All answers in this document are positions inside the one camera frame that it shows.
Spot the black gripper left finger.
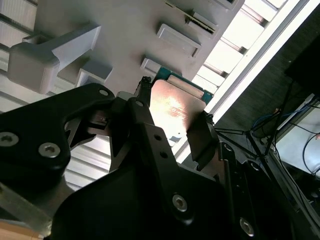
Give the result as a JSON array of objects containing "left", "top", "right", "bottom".
[{"left": 0, "top": 76, "right": 197, "bottom": 228}]

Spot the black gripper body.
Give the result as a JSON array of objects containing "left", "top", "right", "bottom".
[{"left": 51, "top": 163, "right": 301, "bottom": 240}]

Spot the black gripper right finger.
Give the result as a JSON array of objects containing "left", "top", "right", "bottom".
[{"left": 188, "top": 112, "right": 271, "bottom": 240}]

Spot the silver CPU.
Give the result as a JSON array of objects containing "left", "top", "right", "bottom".
[{"left": 148, "top": 66, "right": 216, "bottom": 141}]

